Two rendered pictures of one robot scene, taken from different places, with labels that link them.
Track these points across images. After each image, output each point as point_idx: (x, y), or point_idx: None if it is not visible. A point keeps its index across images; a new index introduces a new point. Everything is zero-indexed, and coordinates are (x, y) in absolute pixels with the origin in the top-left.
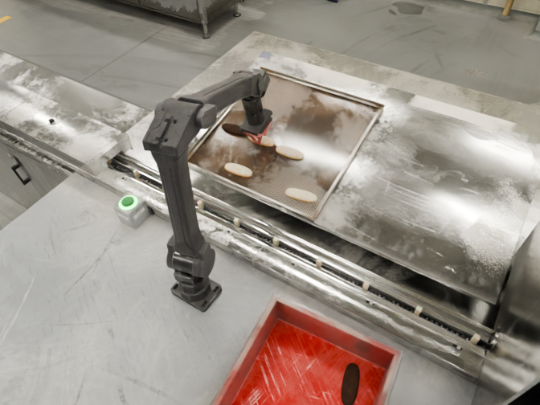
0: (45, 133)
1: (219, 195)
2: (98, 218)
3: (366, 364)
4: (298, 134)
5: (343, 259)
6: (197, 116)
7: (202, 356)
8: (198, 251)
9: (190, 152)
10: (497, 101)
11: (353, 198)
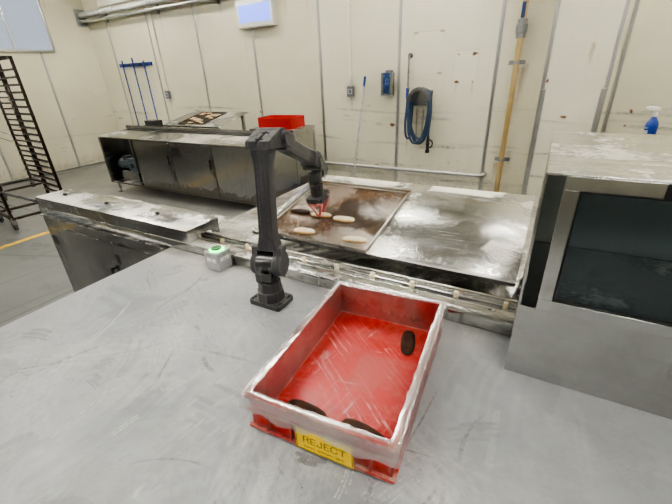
0: (151, 219)
1: None
2: (189, 268)
3: (419, 331)
4: (349, 210)
5: (391, 272)
6: (282, 132)
7: (278, 335)
8: (276, 247)
9: None
10: None
11: (394, 238)
